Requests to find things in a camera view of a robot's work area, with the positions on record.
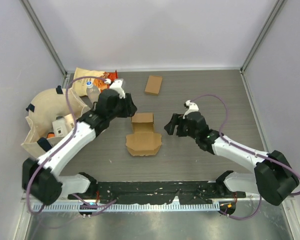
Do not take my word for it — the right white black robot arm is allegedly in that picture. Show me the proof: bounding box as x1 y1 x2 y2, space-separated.
164 111 300 206

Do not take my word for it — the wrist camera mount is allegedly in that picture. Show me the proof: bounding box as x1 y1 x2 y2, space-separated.
182 100 199 119
104 78 126 99

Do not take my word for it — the aluminium frame post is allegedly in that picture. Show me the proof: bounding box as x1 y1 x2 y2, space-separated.
19 0 67 77
240 0 287 74

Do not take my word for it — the right aluminium frame post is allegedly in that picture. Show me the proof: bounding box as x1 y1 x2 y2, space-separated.
240 0 287 74

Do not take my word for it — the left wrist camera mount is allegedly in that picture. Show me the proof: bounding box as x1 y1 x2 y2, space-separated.
104 78 126 99

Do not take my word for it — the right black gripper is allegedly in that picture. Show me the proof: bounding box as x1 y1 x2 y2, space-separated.
163 113 198 140

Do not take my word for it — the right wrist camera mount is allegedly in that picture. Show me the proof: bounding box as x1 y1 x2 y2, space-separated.
182 100 199 119

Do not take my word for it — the large cardboard box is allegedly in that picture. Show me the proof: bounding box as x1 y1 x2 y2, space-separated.
125 112 162 157

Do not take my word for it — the left aluminium frame post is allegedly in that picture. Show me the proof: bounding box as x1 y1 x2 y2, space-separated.
19 0 67 77

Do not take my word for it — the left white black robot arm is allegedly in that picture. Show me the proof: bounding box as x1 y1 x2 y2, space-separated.
21 89 137 206

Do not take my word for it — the white slotted cable duct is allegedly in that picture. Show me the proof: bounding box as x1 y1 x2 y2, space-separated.
43 201 220 213

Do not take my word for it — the beige canvas tote bag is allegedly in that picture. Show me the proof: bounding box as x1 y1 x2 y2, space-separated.
21 86 90 158

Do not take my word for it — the white box in bag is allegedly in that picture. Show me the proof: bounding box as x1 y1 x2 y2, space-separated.
52 118 69 137

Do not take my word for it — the beige orange snack bag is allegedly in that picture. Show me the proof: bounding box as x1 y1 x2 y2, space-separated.
71 67 118 97

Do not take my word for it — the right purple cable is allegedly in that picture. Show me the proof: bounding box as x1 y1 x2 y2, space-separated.
189 93 300 220

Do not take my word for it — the small cardboard box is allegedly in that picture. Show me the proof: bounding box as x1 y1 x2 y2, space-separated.
144 75 163 96

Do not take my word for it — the clear plastic water bottle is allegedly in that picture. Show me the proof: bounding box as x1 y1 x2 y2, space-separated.
86 81 100 104

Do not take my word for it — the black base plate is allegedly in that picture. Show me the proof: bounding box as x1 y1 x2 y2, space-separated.
78 181 246 205

